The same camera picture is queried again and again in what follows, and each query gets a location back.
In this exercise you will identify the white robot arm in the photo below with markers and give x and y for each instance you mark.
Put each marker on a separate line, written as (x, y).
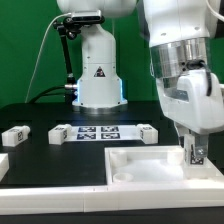
(171, 38)

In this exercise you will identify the white square table top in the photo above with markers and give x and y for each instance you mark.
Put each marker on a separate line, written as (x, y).
(154, 164)

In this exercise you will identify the black camera on stand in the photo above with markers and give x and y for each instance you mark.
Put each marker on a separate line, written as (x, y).
(69, 29)

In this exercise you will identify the fiducial marker sheet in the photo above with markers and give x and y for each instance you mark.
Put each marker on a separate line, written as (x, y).
(103, 133)

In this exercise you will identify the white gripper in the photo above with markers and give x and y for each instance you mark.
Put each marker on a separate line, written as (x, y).
(193, 109)

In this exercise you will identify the white L-shaped fence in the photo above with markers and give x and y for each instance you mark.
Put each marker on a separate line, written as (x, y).
(130, 196)

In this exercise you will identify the white block left edge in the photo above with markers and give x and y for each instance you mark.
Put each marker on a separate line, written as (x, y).
(4, 165)

